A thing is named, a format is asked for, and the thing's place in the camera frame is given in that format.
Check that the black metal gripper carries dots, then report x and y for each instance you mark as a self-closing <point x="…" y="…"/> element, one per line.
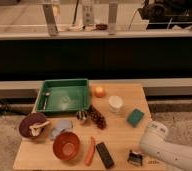
<point x="135" y="158"/>

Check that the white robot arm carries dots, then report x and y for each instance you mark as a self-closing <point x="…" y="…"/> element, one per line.
<point x="153" y="143"/>

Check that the black rectangular block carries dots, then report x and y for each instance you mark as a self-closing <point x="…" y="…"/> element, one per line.
<point x="105" y="155"/>

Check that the teal green sponge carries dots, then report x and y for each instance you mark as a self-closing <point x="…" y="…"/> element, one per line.
<point x="135" y="117"/>

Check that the orange carrot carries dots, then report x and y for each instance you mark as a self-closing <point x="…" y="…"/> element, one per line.
<point x="90" y="153"/>

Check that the dark red grape bunch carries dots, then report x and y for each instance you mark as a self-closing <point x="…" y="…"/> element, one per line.
<point x="97" y="117"/>

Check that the white lidded jar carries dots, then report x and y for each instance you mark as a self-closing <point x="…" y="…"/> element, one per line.
<point x="115" y="104"/>

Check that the small striped ball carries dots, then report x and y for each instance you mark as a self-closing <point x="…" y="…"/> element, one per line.
<point x="82" y="116"/>

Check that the orange red bowl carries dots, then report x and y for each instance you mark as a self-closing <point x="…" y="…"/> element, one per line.
<point x="66" y="146"/>

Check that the orange fruit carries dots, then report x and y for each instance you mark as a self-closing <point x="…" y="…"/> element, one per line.
<point x="99" y="92"/>

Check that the light blue cloth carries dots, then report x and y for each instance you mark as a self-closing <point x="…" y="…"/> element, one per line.
<point x="61" y="126"/>

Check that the green plastic tray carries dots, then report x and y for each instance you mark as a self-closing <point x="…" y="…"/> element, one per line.
<point x="66" y="95"/>

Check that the dark maroon bowl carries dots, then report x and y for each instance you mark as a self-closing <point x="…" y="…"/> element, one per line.
<point x="31" y="119"/>

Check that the metal spoon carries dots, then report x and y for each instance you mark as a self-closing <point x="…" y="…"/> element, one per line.
<point x="47" y="94"/>

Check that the black machine in background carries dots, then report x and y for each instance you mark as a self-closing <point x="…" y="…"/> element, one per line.
<point x="163" y="14"/>

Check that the right grey metal post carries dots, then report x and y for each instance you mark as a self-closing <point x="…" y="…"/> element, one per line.
<point x="112" y="17"/>

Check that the grey metal post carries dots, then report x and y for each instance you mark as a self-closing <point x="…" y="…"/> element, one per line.
<point x="112" y="17"/>
<point x="49" y="17"/>

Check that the left grey metal post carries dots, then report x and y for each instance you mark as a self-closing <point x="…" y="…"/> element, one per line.
<point x="49" y="17"/>

